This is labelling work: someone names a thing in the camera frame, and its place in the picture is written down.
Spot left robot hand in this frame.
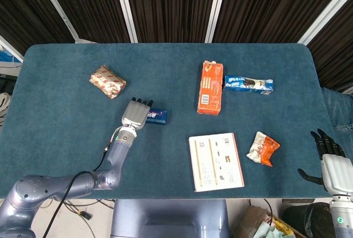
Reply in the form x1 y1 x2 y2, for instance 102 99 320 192
121 97 154 131

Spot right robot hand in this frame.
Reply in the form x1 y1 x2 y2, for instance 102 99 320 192
297 128 353 194

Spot blue glasses case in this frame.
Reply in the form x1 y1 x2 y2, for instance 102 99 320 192
145 109 168 125

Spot orange carton box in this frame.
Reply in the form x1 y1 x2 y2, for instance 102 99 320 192
196 60 224 116

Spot cardboard box with trash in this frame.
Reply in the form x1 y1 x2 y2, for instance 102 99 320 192
234 206 307 238

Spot gold foil snack packet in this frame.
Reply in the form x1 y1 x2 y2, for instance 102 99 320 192
89 64 127 100

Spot black bag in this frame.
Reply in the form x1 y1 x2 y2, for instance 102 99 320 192
281 202 334 238

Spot blue denim fabric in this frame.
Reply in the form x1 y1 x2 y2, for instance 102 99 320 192
321 86 353 164

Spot blue felt table cloth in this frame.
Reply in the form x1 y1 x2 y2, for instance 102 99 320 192
0 43 334 200

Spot crumpled white orange snack bag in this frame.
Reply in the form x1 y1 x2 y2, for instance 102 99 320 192
245 131 281 167

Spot white red-edged booklet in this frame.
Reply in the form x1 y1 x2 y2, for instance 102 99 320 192
188 132 245 193

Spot blue-grey robot torso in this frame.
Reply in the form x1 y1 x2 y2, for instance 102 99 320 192
110 199 230 238

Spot blue cookie package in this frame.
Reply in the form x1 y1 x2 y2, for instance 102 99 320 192
222 75 275 96

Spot white partition post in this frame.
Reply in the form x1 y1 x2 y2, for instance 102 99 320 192
112 0 138 43
204 0 229 43
297 0 353 45
33 0 81 43

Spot black floor cables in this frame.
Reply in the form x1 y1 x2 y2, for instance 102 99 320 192
37 198 115 238

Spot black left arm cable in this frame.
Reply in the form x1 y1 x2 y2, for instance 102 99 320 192
43 147 108 238

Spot white coiled cable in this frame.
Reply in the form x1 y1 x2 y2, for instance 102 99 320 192
0 91 12 120

